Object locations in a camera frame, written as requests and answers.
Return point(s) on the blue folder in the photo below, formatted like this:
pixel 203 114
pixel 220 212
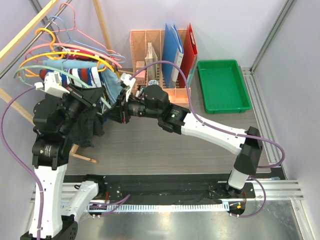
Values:
pixel 173 52

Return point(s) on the green plastic tray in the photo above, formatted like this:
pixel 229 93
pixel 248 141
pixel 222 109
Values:
pixel 223 88

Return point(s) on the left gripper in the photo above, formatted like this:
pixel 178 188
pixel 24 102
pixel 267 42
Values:
pixel 87 98

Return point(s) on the pink cube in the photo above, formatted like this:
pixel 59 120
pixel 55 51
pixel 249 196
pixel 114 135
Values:
pixel 140 78

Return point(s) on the metal rack rail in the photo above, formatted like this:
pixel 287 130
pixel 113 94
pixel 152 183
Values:
pixel 6 52

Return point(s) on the aluminium frame post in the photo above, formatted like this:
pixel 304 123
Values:
pixel 279 21

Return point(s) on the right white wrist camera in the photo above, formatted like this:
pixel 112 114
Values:
pixel 127 83

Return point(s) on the yellow hanger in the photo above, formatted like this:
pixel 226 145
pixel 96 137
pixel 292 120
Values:
pixel 59 55

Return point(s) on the pink wire hanger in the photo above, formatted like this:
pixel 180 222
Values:
pixel 109 52

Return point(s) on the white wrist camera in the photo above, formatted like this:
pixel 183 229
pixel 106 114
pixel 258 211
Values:
pixel 127 83
pixel 52 85

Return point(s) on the peach desk organizer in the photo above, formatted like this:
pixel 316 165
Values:
pixel 138 48

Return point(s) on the black trousers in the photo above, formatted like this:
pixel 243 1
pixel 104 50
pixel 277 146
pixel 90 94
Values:
pixel 88 125

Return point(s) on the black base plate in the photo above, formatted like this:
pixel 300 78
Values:
pixel 172 189

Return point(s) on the wooden block book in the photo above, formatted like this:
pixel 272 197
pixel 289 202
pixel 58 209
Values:
pixel 151 57

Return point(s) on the wooden clothes rack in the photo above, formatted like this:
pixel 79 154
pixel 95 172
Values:
pixel 8 23

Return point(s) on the colourful patterned trousers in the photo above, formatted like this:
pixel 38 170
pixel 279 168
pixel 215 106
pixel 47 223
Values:
pixel 89 76

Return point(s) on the red folder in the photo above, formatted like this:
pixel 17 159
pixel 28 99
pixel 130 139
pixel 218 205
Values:
pixel 190 57

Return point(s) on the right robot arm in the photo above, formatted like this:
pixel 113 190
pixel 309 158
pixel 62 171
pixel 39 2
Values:
pixel 245 144

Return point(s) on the pens in organizer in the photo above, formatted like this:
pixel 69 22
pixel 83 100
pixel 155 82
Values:
pixel 140 91

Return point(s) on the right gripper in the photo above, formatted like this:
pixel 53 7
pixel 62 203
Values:
pixel 118 113

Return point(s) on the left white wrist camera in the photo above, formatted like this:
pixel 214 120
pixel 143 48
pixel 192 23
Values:
pixel 52 85

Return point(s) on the round blue patterned tin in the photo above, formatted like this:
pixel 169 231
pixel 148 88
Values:
pixel 153 82

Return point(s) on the tan cube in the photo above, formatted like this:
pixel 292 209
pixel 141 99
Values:
pixel 139 64

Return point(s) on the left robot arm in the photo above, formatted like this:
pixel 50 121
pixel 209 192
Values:
pixel 59 123

